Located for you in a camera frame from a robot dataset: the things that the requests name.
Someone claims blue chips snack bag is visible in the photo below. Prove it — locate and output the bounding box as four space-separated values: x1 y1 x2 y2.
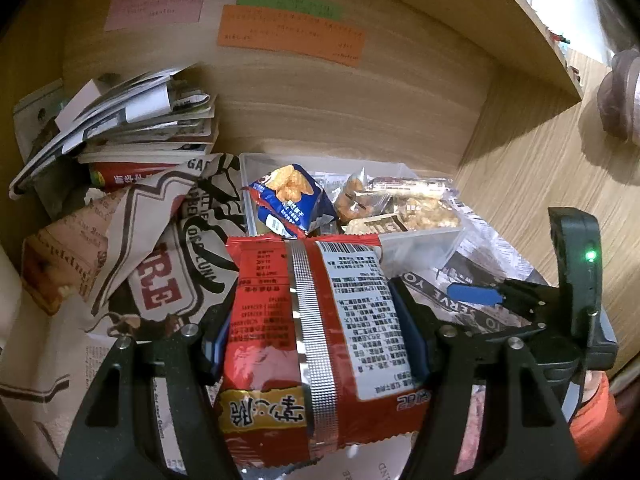
244 164 337 238

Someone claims clear plastic storage box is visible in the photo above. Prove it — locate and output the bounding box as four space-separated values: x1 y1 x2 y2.
240 153 464 276

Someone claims printed newspaper-pattern cloth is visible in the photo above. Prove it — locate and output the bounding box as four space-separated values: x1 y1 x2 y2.
1 154 544 479

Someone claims wooden shelf unit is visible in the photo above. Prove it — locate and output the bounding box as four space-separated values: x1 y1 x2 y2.
0 0 640 376

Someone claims stack of magazines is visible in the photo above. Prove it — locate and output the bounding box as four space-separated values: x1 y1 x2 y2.
8 66 216 200

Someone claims orange sticky note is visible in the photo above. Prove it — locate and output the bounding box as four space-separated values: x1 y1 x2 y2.
217 4 366 67

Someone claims red book under magazines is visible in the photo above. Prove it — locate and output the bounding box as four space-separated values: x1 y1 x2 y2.
89 162 174 192

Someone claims clear green-edged walnut snack packet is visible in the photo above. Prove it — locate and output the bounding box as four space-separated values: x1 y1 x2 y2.
392 196 461 231

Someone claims brown nut snack packet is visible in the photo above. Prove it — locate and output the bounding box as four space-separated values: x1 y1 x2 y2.
333 174 390 226

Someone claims green sticky note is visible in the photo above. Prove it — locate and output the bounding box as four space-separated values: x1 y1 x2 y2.
235 0 343 21

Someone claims red snack bag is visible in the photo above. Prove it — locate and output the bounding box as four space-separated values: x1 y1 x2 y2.
216 234 428 468

